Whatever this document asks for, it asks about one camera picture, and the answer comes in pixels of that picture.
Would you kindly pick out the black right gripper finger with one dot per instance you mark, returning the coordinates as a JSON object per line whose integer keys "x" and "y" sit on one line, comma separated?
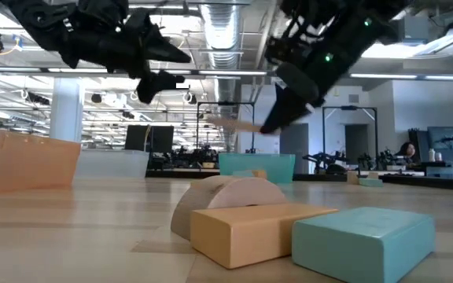
{"x": 291, "y": 108}
{"x": 273, "y": 114}

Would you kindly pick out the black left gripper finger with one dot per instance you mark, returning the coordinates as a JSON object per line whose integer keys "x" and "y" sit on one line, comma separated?
{"x": 163, "y": 49}
{"x": 157, "y": 84}

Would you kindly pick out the tan wooden plank block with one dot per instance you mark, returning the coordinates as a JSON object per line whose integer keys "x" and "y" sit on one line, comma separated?
{"x": 234, "y": 125}

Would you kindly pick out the small orange block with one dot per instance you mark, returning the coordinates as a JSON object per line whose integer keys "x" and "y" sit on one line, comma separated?
{"x": 259, "y": 174}

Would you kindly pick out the natural wooden arch block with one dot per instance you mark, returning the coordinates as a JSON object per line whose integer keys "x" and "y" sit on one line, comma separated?
{"x": 226, "y": 194}

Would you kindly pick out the small teal block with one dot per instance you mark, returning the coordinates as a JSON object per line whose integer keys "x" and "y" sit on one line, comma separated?
{"x": 371, "y": 182}

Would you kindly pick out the large orange rectangular block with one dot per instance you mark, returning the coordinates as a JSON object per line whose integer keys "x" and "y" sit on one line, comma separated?
{"x": 234, "y": 236}

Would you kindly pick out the large teal rectangular block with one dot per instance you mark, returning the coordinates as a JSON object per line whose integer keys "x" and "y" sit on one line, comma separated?
{"x": 360, "y": 247}

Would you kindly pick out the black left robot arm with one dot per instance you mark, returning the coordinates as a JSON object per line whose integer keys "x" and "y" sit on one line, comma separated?
{"x": 53, "y": 23}

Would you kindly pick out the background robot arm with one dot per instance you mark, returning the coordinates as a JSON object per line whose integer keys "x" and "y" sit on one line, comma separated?
{"x": 322, "y": 159}

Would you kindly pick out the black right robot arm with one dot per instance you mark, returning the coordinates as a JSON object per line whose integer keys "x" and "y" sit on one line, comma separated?
{"x": 352, "y": 35}

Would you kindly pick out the grey door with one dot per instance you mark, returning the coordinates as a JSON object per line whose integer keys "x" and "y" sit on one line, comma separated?
{"x": 294, "y": 151}
{"x": 356, "y": 139}

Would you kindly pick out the teal translucent plastic bin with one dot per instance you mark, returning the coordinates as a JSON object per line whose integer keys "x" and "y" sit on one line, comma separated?
{"x": 277, "y": 167}

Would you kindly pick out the black computer monitor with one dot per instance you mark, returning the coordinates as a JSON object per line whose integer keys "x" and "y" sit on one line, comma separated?
{"x": 137, "y": 138}
{"x": 163, "y": 139}

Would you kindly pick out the white building pillar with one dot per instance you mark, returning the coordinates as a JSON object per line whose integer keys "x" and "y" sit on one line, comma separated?
{"x": 67, "y": 114}

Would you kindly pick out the clear plastic bin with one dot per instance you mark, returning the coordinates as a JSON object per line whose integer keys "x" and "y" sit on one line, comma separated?
{"x": 112, "y": 165}

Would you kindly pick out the person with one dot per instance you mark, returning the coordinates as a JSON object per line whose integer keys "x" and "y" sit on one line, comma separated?
{"x": 407, "y": 149}

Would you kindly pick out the white bottle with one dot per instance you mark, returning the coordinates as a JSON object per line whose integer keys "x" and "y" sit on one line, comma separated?
{"x": 432, "y": 155}
{"x": 439, "y": 156}

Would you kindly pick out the orange translucent plastic bin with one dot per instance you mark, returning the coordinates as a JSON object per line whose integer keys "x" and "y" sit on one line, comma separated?
{"x": 22, "y": 165}

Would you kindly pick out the grey computer monitor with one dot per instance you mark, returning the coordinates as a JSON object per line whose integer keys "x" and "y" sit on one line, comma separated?
{"x": 446, "y": 137}

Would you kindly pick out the black desk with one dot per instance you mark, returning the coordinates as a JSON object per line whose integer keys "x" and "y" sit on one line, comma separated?
{"x": 446, "y": 170}

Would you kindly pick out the silver ventilation duct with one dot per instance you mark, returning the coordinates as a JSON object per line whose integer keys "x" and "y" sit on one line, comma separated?
{"x": 222, "y": 35}

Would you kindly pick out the black metal station frame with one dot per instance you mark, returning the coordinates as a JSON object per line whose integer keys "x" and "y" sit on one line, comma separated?
{"x": 376, "y": 133}

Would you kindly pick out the black table frame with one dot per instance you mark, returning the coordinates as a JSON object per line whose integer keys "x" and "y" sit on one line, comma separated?
{"x": 427, "y": 182}

